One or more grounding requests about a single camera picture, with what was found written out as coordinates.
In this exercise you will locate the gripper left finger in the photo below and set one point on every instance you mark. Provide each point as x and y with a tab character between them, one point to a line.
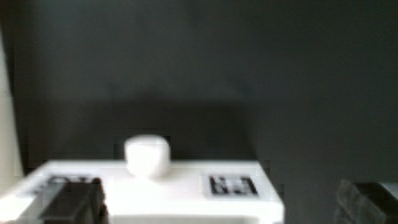
76	206

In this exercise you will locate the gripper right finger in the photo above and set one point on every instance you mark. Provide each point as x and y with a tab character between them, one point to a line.
366	203

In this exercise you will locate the white front drawer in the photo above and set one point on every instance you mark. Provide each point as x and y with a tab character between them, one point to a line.
160	191

